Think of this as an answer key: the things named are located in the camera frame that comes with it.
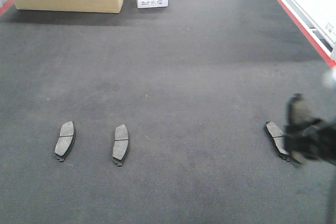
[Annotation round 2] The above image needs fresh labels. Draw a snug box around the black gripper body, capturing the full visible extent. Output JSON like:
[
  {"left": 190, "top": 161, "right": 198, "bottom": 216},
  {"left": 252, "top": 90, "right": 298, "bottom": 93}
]
[{"left": 303, "top": 121, "right": 335, "bottom": 166}]

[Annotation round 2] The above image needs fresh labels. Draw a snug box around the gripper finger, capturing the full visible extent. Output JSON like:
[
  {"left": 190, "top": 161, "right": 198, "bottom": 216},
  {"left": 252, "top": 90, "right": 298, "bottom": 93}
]
[{"left": 284, "top": 119, "right": 323, "bottom": 156}]

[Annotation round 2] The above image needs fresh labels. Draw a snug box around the brake pad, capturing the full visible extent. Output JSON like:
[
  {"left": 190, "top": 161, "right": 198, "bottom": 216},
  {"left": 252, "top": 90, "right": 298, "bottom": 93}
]
[
  {"left": 264, "top": 121, "right": 289, "bottom": 161},
  {"left": 112, "top": 124, "right": 130, "bottom": 167},
  {"left": 287, "top": 93, "right": 317, "bottom": 166},
  {"left": 54, "top": 121, "right": 76, "bottom": 162}
]

